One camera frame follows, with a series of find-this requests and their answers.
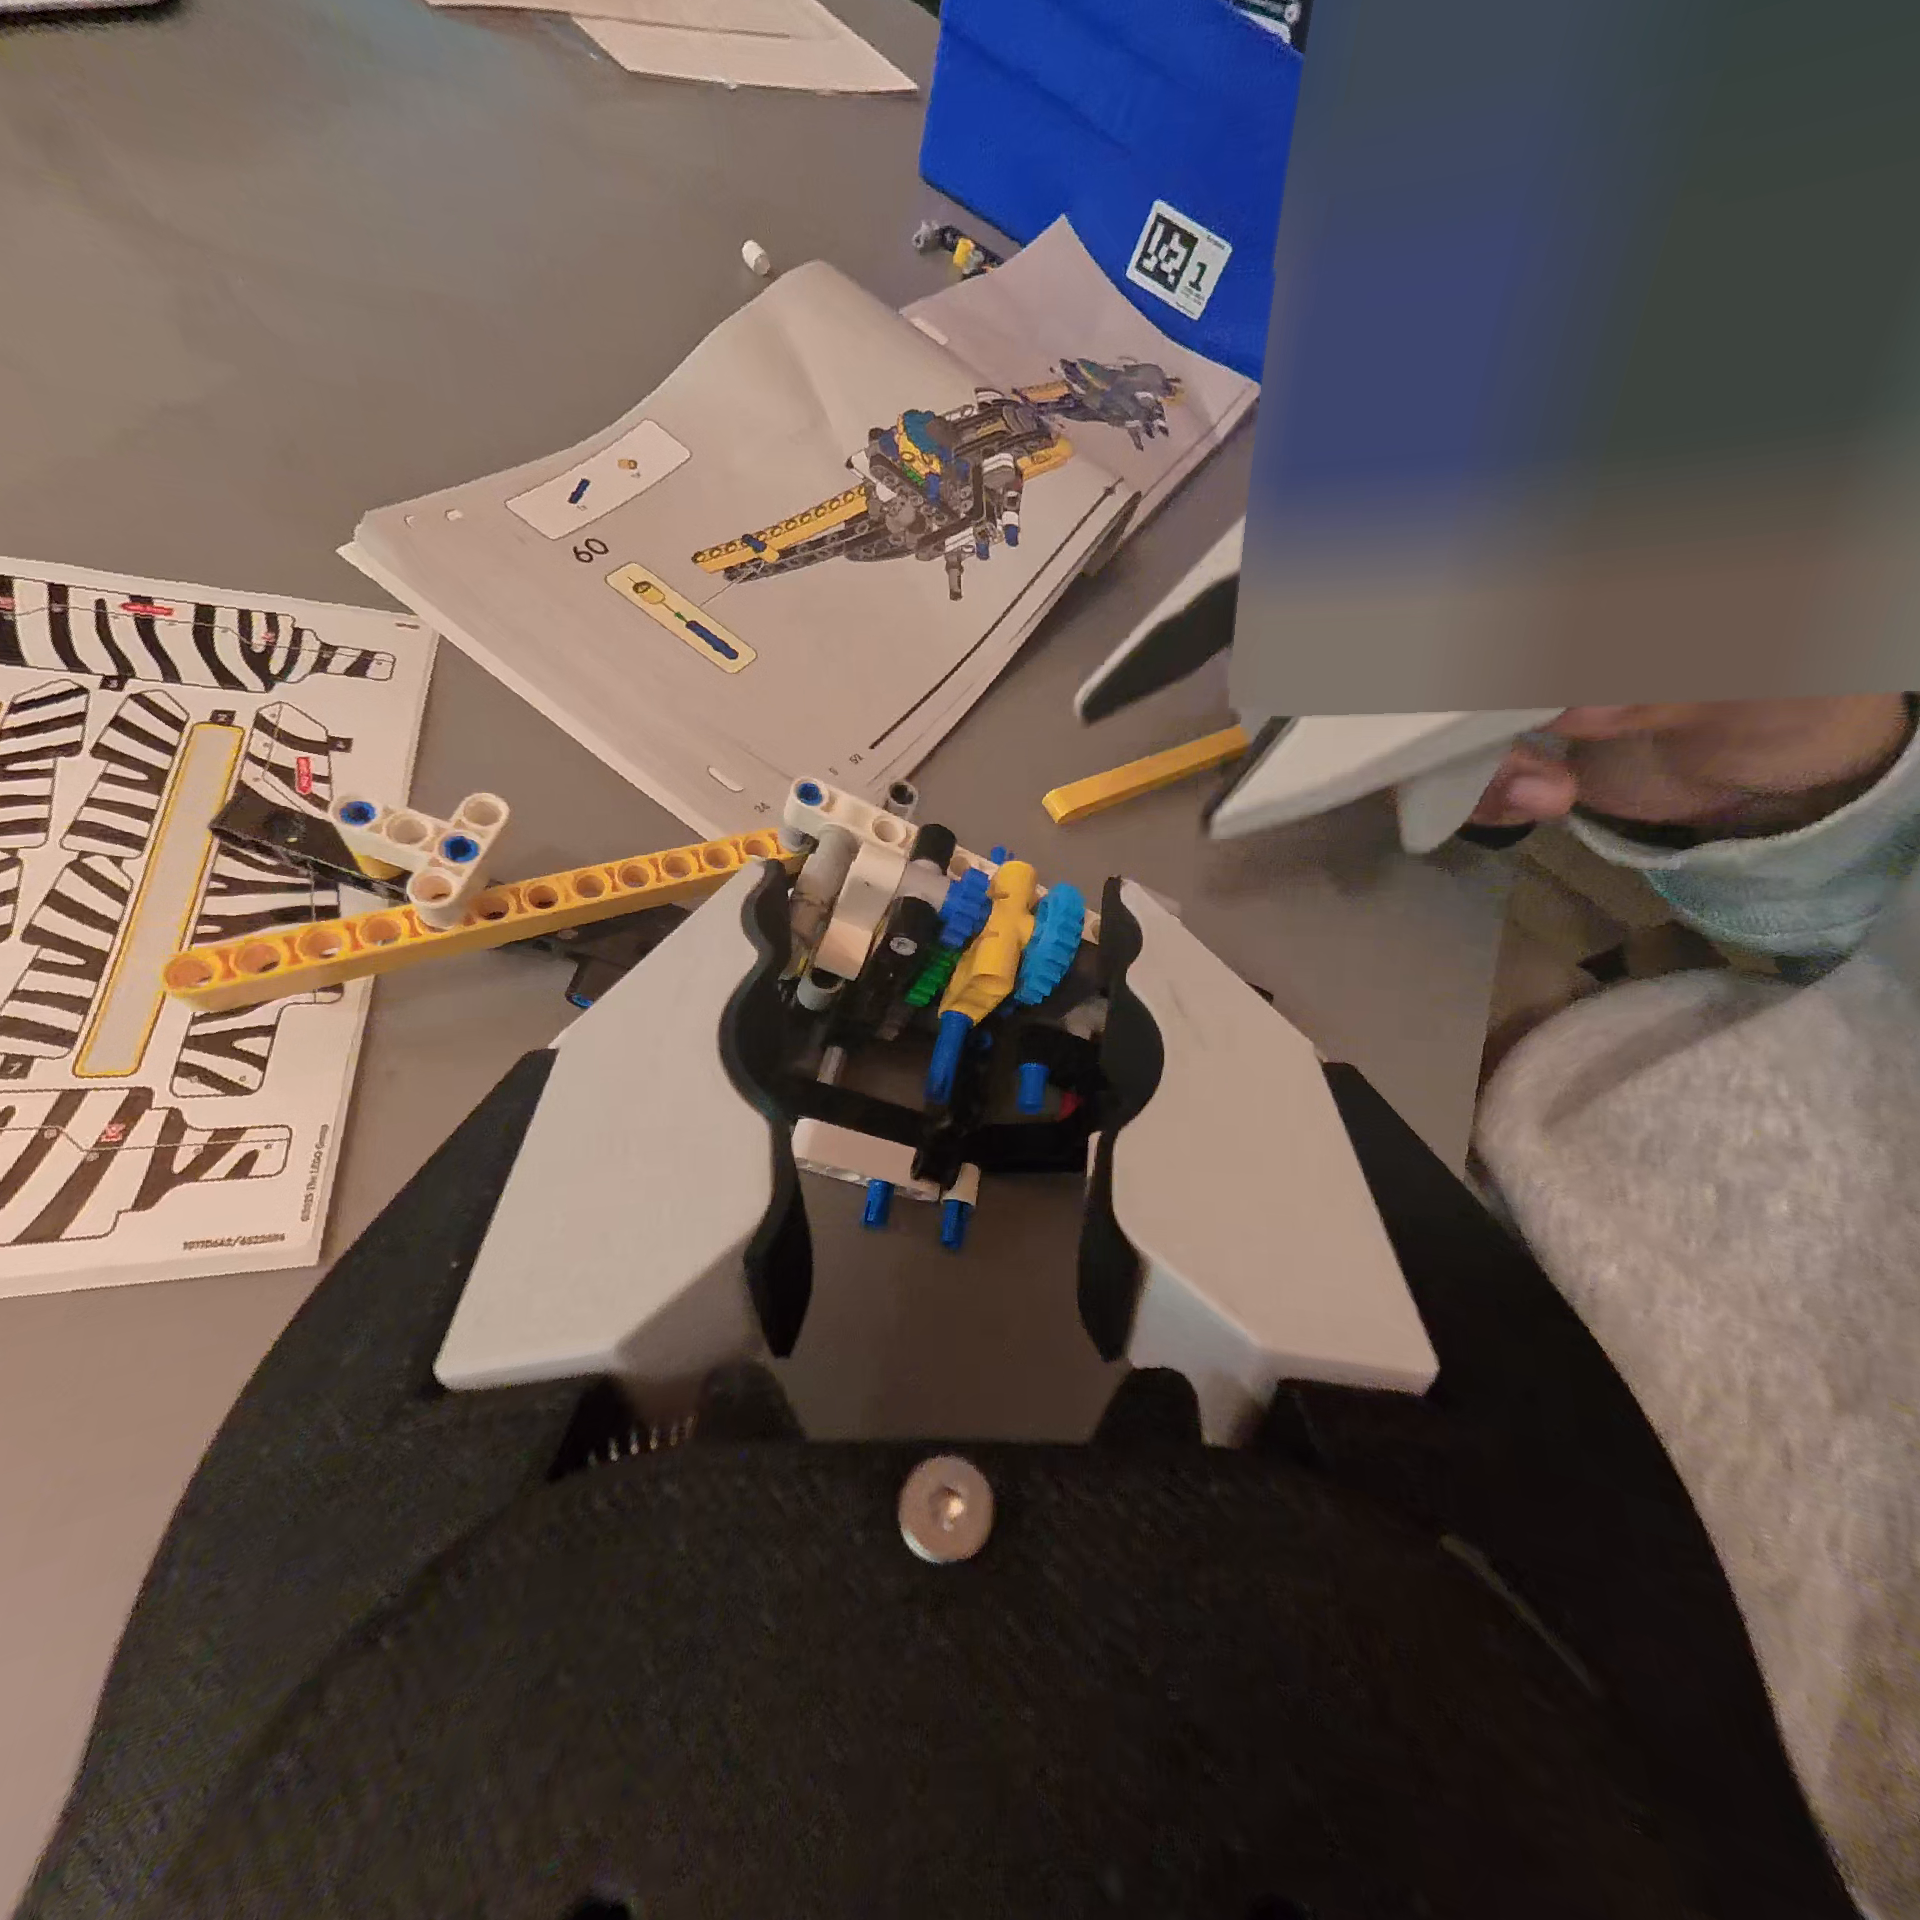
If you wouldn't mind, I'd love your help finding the person's right hand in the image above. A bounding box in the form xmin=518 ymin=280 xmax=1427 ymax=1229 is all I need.
xmin=1474 ymin=694 xmax=1920 ymax=831

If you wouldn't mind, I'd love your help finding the yellow lego beam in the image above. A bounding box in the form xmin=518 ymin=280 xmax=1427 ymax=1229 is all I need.
xmin=1046 ymin=728 xmax=1251 ymax=826

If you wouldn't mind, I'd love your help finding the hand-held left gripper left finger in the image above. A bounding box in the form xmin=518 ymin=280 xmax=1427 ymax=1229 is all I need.
xmin=432 ymin=867 xmax=819 ymax=1427

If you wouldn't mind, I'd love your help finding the partly built lego model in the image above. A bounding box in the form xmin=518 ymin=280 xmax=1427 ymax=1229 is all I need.
xmin=163 ymin=777 xmax=1143 ymax=1251

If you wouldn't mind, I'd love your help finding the blue storage box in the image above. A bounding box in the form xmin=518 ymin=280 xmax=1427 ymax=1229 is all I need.
xmin=920 ymin=0 xmax=1308 ymax=384

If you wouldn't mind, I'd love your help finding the zebra striped sticker sheet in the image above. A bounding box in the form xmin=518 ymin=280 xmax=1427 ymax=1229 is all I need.
xmin=0 ymin=555 xmax=442 ymax=1299

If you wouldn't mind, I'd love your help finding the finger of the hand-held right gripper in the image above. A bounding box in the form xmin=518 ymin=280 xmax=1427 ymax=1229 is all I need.
xmin=1206 ymin=711 xmax=1569 ymax=858
xmin=1074 ymin=518 xmax=1251 ymax=725

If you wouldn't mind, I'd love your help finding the flat cardboard sheet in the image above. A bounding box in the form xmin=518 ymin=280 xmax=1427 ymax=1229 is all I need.
xmin=427 ymin=0 xmax=921 ymax=96

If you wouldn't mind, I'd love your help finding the lego instruction booklet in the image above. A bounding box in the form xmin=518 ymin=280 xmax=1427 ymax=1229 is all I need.
xmin=336 ymin=215 xmax=1262 ymax=841

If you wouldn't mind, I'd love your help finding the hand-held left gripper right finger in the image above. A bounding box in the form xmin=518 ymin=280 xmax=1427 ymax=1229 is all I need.
xmin=1078 ymin=878 xmax=1442 ymax=1450

